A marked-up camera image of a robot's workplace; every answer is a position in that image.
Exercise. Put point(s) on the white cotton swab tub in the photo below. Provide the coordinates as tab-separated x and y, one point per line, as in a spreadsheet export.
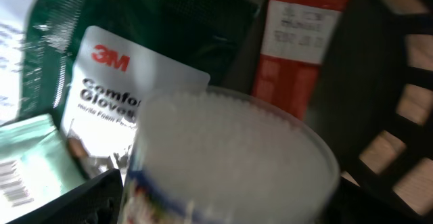
211	155

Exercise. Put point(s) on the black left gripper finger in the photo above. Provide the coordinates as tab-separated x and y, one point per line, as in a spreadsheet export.
96	201

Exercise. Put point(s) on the mint green wipes pack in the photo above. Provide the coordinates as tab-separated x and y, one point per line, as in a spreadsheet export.
36	167

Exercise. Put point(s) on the red box in basket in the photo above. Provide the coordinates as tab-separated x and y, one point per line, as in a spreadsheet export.
295	40

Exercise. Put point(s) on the grey plastic shopping basket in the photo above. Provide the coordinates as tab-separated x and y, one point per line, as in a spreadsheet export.
369	98

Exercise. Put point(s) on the green 3M gloves package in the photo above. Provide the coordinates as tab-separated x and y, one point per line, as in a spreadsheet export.
90	63

